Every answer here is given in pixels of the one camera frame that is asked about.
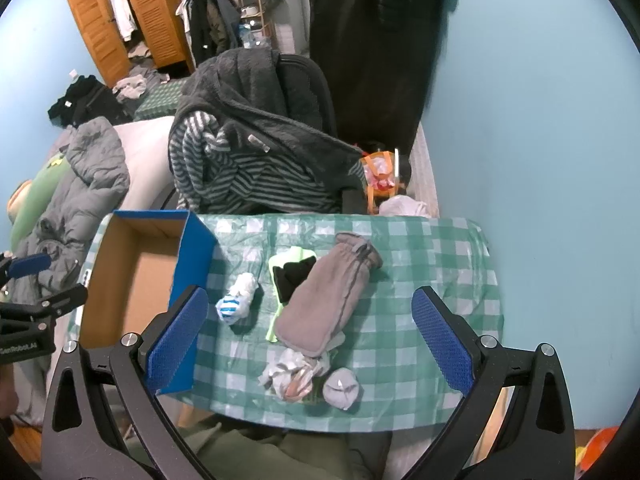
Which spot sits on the dark jackets on rack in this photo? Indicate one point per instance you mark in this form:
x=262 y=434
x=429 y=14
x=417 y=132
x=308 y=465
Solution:
x=212 y=20

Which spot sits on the white duvet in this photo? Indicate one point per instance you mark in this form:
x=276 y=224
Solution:
x=145 y=160

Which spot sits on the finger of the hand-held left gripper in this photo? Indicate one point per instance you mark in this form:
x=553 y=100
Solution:
x=60 y=302
x=30 y=265

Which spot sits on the orange mesh bag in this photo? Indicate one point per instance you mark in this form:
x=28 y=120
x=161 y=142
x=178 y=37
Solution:
x=372 y=195

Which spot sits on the white shirt in wardrobe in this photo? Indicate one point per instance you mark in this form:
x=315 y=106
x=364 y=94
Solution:
x=122 y=10

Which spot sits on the grey puffer jacket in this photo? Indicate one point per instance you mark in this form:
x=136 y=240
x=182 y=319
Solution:
x=85 y=195

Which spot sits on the blue cardboard box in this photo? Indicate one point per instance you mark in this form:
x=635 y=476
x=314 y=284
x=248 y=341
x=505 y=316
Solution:
x=145 y=280

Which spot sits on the dark grey fleece jacket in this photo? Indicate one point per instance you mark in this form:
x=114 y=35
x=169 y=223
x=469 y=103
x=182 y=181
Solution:
x=250 y=90

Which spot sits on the white blue striped sock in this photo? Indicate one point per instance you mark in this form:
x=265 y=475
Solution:
x=240 y=292

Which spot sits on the grey white clothes pile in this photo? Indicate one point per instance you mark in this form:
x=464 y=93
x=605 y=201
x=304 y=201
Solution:
x=135 y=85

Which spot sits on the green patterned storage box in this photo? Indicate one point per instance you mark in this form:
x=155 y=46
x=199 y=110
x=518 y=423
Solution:
x=160 y=100

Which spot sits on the wooden louvered wardrobe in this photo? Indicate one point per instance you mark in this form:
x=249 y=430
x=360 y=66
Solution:
x=155 y=20

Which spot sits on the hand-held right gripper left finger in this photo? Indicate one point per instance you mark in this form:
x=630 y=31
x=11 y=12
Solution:
x=180 y=340

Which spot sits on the black sock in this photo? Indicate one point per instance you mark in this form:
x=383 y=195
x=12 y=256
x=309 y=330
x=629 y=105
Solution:
x=292 y=277

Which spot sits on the knotted white plastic bag bundle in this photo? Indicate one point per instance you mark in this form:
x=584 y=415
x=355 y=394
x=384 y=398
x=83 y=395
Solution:
x=290 y=370

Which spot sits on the grey rolled sock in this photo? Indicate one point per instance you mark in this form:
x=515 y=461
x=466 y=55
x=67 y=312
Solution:
x=340 y=390

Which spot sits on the black clothes pile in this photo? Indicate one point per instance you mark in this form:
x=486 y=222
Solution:
x=85 y=100

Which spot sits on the green plush pillow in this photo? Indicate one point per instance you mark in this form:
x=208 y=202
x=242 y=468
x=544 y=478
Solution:
x=35 y=200

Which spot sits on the lime green sock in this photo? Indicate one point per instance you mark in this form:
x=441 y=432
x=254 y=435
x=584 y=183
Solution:
x=280 y=262

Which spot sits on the white crumpled plastic bag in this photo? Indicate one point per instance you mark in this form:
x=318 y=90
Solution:
x=402 y=206

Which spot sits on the orange plastic toy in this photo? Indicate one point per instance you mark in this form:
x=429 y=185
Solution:
x=597 y=452

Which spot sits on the green white checkered tablecloth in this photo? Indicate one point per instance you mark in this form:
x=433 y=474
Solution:
x=425 y=260

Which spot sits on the black hanging garment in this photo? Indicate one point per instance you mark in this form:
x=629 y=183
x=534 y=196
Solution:
x=370 y=50

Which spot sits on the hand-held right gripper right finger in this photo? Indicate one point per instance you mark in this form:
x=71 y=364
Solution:
x=442 y=340

